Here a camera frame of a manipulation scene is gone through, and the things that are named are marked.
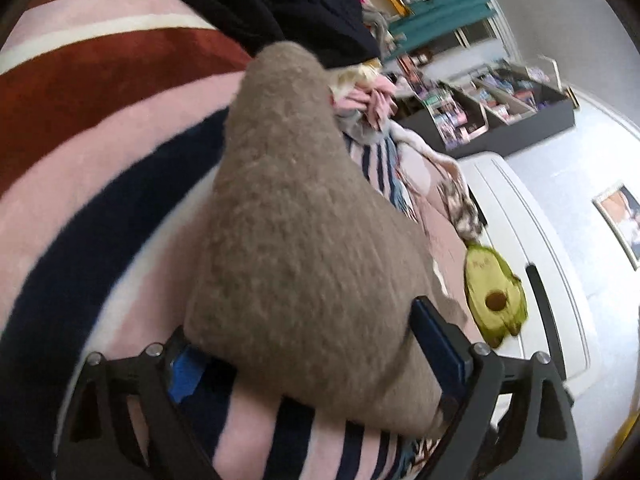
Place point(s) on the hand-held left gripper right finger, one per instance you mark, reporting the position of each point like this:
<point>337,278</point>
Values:
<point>440,345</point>

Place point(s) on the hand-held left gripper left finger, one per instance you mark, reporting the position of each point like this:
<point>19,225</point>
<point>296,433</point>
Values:
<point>185,375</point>

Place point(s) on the brown knit sweater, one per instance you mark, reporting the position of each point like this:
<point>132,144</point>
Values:
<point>300,240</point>

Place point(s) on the grey clothes pile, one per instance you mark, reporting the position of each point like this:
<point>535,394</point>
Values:
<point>377,30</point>

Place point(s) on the green avocado plush toy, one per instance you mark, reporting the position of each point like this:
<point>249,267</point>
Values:
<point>487,280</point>

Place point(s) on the grey patterned cloth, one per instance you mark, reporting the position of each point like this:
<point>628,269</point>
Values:
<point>462,210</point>

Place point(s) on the white bed headboard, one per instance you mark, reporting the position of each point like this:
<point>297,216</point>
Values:
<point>505,200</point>

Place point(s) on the grey-blue garment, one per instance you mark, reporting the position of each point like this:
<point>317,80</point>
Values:
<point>360,130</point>

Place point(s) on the striped fleece blanket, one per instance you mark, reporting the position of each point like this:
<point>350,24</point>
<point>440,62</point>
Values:
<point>100,160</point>

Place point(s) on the dark shelf unit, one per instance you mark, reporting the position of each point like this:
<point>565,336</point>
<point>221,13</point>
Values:
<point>550,115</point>

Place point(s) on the pale yellow garment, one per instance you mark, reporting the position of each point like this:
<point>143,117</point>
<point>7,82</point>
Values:
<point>350,77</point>

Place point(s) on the clear acrylic box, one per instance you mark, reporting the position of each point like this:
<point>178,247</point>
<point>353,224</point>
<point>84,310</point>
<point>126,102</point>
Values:
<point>550,72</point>

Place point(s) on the window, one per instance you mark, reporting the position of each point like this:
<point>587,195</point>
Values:
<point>475,37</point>

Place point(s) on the teal curtain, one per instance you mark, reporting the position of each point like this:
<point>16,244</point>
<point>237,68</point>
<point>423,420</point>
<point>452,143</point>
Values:
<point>440,15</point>

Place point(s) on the black garment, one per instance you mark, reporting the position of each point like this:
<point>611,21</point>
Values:
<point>300,5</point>

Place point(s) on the framed wall photo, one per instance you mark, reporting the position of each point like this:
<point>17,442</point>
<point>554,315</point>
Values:
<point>622,220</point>

